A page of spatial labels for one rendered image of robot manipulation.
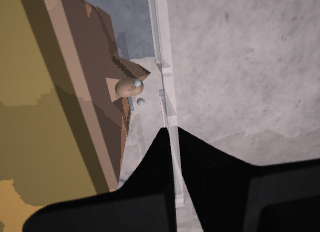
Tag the clear glasses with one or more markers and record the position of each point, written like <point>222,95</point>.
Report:
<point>158,11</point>

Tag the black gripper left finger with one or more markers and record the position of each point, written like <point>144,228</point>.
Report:
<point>144,203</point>

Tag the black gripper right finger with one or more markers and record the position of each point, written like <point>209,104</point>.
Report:
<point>228,193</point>

